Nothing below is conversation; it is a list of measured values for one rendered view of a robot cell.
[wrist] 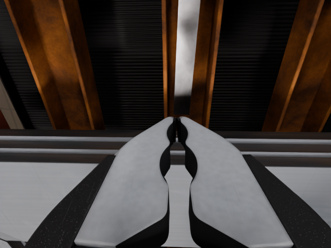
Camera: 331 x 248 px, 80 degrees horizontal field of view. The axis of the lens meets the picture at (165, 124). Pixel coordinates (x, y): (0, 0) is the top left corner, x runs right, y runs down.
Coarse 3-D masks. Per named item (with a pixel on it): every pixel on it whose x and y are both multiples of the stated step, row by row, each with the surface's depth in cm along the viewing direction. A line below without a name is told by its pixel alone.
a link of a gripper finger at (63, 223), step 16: (112, 160) 9; (96, 176) 8; (80, 192) 7; (96, 192) 7; (64, 208) 7; (80, 208) 7; (48, 224) 6; (64, 224) 6; (80, 224) 6; (32, 240) 6; (48, 240) 6; (64, 240) 6
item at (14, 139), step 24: (0, 144) 25; (24, 144) 25; (48, 144) 25; (72, 144) 25; (96, 144) 25; (120, 144) 24; (240, 144) 24; (264, 144) 24; (288, 144) 24; (312, 144) 24
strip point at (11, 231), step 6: (0, 210) 28; (0, 216) 29; (0, 222) 30; (6, 222) 30; (0, 228) 31; (6, 228) 31; (12, 228) 31; (6, 234) 32; (12, 234) 32; (18, 234) 32
